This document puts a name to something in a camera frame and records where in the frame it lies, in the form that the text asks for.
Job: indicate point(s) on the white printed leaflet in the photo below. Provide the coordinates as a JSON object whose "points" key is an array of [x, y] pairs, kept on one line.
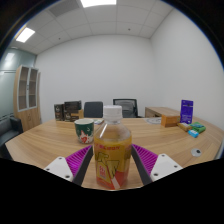
{"points": [[98, 121]]}

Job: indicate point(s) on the black mesh office chair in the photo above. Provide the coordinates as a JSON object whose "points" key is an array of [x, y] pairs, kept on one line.
{"points": [[128, 107]]}

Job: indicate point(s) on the wooden glass-door shelf unit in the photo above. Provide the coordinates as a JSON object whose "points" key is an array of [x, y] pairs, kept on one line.
{"points": [[28, 116]]}

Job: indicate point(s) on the dark printed box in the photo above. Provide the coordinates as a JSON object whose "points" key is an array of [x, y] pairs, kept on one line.
{"points": [[72, 106]]}

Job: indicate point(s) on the purple upright box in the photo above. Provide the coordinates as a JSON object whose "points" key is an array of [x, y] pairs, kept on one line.
{"points": [[186, 111]]}

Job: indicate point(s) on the small blue box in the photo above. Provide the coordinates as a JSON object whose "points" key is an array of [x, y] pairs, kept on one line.
{"points": [[193, 133]]}

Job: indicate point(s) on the tall dark carton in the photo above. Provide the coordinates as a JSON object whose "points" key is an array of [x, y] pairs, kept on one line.
{"points": [[58, 112]]}

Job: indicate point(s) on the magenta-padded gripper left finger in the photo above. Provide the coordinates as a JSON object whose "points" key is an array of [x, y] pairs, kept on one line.
{"points": [[78, 160]]}

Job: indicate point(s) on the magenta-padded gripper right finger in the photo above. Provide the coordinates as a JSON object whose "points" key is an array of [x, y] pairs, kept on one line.
{"points": [[148, 160]]}

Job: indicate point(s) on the orange wooden box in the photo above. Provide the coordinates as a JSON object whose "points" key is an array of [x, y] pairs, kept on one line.
{"points": [[170, 120]]}

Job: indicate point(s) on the wooden side desk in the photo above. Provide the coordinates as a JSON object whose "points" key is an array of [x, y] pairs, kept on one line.
{"points": [[158, 111]]}

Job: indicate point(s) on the small square ceiling light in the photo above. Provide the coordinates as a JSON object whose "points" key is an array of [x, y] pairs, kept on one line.
{"points": [[25, 34]]}

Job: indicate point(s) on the round grey disc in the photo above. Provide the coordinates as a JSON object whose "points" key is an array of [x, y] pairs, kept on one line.
{"points": [[153, 120]]}

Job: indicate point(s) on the small yellow box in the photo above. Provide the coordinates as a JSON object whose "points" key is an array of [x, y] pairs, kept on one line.
{"points": [[184, 126]]}

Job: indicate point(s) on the green flat box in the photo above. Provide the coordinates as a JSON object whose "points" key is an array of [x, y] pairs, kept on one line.
{"points": [[198, 127]]}

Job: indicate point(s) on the round silver desk grommet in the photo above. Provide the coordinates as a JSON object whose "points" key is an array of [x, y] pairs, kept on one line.
{"points": [[196, 152]]}

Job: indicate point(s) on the green and white mug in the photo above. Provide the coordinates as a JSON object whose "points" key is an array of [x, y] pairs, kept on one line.
{"points": [[84, 131]]}

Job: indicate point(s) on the yellow-labelled tea bottle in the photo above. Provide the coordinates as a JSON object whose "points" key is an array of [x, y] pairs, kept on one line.
{"points": [[112, 150]]}

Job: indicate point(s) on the grey ceiling vent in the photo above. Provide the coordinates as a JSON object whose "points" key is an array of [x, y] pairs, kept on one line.
{"points": [[65, 6]]}

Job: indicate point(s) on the black leather sofa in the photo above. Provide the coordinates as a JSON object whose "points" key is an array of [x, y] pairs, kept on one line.
{"points": [[8, 130]]}

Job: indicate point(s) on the large square ceiling light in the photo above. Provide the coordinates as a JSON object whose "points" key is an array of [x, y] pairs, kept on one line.
{"points": [[98, 2]]}

